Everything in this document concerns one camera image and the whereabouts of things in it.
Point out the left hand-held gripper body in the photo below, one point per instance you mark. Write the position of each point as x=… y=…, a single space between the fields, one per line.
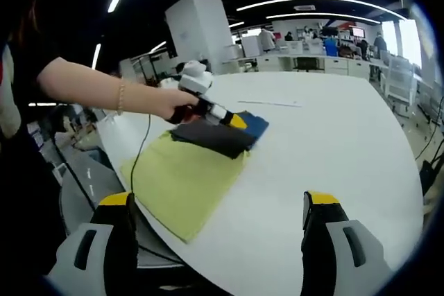
x=196 y=79

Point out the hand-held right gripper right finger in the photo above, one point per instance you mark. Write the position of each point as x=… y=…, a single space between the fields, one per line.
x=322 y=240

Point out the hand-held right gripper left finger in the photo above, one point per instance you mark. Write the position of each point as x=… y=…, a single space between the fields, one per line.
x=118 y=240

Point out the yellow grey blue garment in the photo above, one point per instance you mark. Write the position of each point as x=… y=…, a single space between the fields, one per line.
x=184 y=181

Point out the person's left hand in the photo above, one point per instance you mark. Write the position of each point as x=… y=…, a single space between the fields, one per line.
x=171 y=102

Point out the white square pillar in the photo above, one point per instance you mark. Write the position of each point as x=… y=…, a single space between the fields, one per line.
x=201 y=29

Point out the black office chair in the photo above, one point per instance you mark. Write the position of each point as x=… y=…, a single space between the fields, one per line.
x=308 y=63

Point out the blue water barrel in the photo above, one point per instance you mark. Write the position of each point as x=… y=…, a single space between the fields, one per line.
x=331 y=47

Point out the white desk row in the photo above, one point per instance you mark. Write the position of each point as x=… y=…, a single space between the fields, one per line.
x=347 y=65

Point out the ceiling air vent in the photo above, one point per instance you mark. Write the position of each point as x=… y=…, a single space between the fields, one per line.
x=304 y=7

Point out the white mesh chair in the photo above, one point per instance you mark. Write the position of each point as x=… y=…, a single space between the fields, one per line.
x=400 y=82

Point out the wall monitor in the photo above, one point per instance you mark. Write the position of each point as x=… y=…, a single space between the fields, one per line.
x=358 y=32

